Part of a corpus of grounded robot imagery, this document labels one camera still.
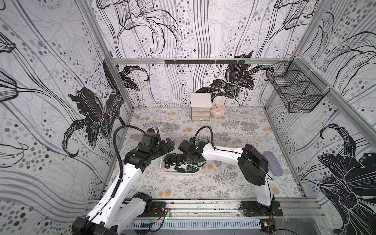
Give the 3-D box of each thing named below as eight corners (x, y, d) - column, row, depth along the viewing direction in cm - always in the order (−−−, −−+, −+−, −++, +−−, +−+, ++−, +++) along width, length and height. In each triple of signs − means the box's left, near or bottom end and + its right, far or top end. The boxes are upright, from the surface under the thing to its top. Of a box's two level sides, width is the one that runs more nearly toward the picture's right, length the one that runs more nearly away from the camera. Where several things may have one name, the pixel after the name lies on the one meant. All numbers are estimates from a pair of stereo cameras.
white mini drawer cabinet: (191, 121, 113) (191, 108, 102) (191, 105, 124) (191, 92, 113) (211, 121, 112) (212, 108, 102) (209, 104, 124) (210, 92, 113)
